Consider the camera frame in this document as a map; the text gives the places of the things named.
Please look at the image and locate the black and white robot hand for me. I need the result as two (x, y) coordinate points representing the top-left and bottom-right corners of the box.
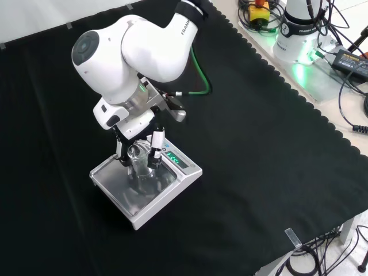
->
(112, 110), (166, 177)

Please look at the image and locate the clear glass beaker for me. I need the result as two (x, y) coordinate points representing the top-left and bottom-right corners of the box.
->
(126, 140), (158, 187)

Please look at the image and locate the white electronic balance steel pan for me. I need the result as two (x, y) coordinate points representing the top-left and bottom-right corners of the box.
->
(89, 137), (204, 231)

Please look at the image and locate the black scalloped bench cloth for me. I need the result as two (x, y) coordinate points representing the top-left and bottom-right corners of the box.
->
(0, 0), (368, 276)

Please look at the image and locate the yellow emergency stop button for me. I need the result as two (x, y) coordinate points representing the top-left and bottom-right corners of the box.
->
(248, 0), (271, 24)

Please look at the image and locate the pale metal base board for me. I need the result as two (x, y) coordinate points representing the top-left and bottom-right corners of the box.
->
(237, 17), (368, 105)

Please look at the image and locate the black power adapter brick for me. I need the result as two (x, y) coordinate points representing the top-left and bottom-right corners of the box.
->
(331, 49), (368, 83)

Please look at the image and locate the grey table leg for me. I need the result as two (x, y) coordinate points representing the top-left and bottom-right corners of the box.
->
(340, 216), (356, 246)

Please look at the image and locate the black tripod leg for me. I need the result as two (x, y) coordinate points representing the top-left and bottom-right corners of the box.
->
(346, 25), (368, 58)

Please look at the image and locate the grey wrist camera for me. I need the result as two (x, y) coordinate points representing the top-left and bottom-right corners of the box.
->
(161, 95), (187, 123)

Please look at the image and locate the green cable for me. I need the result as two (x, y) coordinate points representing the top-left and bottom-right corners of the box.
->
(172, 46), (213, 97)

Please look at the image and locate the black cable with strain relief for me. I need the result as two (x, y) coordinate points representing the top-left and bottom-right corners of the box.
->
(338, 68), (368, 133)

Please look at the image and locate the black floor cable bundle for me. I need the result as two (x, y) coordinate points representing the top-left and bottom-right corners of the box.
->
(284, 224), (368, 276)

